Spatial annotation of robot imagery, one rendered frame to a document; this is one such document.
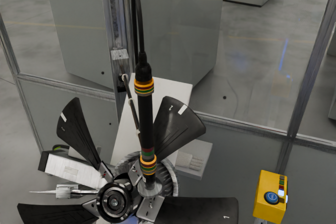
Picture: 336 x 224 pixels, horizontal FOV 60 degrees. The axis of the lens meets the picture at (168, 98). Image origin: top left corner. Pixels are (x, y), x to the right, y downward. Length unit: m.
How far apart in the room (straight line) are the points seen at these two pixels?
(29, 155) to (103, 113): 1.29
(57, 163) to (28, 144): 1.91
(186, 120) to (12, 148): 2.44
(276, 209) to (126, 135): 0.61
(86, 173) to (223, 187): 1.00
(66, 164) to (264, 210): 0.75
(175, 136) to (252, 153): 0.84
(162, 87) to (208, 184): 0.93
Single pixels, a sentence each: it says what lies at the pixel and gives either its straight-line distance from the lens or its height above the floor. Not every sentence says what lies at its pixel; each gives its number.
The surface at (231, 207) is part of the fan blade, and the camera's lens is 0.94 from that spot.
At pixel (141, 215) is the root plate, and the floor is 1.18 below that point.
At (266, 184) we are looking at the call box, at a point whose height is 1.07.
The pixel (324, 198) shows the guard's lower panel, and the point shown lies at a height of 0.63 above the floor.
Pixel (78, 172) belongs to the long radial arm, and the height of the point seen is 1.12.
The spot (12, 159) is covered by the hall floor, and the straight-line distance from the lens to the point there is 3.02.
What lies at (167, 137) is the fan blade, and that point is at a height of 1.36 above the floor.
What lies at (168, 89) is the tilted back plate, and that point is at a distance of 1.15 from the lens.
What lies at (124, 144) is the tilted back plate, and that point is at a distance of 1.20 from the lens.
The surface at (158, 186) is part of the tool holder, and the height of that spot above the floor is 1.28.
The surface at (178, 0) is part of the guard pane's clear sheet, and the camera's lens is 1.32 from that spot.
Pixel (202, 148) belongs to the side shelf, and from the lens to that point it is 1.57.
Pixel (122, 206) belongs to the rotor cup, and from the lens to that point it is 0.92.
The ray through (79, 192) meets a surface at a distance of 1.13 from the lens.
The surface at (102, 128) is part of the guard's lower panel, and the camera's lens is 1.95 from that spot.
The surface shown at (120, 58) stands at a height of 1.40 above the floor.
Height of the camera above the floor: 1.97
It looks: 35 degrees down
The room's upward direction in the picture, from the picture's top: straight up
